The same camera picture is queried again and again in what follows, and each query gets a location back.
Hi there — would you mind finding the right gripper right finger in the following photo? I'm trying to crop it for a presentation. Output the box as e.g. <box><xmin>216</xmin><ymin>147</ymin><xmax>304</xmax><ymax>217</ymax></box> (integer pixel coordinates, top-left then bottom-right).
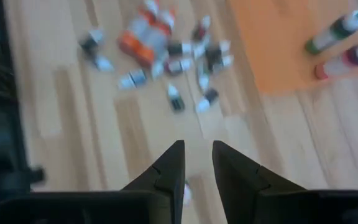
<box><xmin>211</xmin><ymin>139</ymin><xmax>307</xmax><ymax>224</ymax></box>

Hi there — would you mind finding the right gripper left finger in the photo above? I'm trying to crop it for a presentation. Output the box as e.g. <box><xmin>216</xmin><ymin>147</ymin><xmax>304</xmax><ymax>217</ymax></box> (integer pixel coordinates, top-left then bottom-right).
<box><xmin>121</xmin><ymin>139</ymin><xmax>186</xmax><ymax>224</ymax></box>

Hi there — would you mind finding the large pink food coloring bottle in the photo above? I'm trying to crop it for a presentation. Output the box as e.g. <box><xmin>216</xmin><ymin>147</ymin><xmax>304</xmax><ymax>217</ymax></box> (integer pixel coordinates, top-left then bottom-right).
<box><xmin>183</xmin><ymin>182</ymin><xmax>193</xmax><ymax>207</ymax></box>

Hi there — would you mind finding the small black dropper bottle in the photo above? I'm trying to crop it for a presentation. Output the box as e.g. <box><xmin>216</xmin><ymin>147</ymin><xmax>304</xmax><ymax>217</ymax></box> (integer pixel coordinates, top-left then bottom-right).
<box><xmin>150</xmin><ymin>52</ymin><xmax>168</xmax><ymax>81</ymax></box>
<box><xmin>211</xmin><ymin>54</ymin><xmax>235</xmax><ymax>75</ymax></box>
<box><xmin>193</xmin><ymin>34</ymin><xmax>211</xmax><ymax>60</ymax></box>
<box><xmin>195</xmin><ymin>88</ymin><xmax>220</xmax><ymax>114</ymax></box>
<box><xmin>166</xmin><ymin>83</ymin><xmax>186</xmax><ymax>113</ymax></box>
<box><xmin>205</xmin><ymin>39</ymin><xmax>232</xmax><ymax>63</ymax></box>
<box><xmin>166</xmin><ymin>41</ymin><xmax>193</xmax><ymax>57</ymax></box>

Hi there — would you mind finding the large orange food coloring bottle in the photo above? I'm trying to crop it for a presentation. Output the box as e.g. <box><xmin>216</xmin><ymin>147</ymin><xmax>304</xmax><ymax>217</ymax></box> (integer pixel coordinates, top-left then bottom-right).
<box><xmin>135</xmin><ymin>7</ymin><xmax>177</xmax><ymax>68</ymax></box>
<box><xmin>117</xmin><ymin>0</ymin><xmax>161</xmax><ymax>58</ymax></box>

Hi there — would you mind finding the small red dropper bottle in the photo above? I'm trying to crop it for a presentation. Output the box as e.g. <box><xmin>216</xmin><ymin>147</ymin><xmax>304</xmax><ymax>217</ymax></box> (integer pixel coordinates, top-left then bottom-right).
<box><xmin>191</xmin><ymin>14</ymin><xmax>211</xmax><ymax>43</ymax></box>

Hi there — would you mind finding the large red food coloring bottle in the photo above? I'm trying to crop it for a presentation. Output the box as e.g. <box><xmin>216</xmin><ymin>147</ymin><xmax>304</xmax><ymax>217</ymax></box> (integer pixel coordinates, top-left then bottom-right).
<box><xmin>314</xmin><ymin>39</ymin><xmax>358</xmax><ymax>81</ymax></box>

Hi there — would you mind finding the large green food coloring bottle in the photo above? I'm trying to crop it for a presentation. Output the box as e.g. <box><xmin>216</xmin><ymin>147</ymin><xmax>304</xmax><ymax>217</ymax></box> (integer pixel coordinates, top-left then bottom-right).
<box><xmin>305</xmin><ymin>2</ymin><xmax>358</xmax><ymax>56</ymax></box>

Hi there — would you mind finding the small green-label dropper bottle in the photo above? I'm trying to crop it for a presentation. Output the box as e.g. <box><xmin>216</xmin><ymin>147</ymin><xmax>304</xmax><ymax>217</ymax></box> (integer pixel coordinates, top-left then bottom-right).
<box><xmin>196</xmin><ymin>63</ymin><xmax>211</xmax><ymax>91</ymax></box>

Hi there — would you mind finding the small maroon dropper bottle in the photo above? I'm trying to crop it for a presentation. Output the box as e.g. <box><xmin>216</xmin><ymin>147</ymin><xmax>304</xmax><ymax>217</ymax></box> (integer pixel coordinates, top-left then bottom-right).
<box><xmin>164</xmin><ymin>58</ymin><xmax>195</xmax><ymax>77</ymax></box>

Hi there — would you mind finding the orange plastic tray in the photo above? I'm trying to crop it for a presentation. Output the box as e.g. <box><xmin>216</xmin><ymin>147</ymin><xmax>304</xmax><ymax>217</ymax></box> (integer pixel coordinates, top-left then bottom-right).
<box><xmin>228</xmin><ymin>0</ymin><xmax>358</xmax><ymax>94</ymax></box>

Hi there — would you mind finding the small dark green dropper bottle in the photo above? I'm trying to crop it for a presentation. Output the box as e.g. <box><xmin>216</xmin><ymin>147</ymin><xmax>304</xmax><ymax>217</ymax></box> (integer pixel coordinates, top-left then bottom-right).
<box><xmin>78</xmin><ymin>27</ymin><xmax>105</xmax><ymax>56</ymax></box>

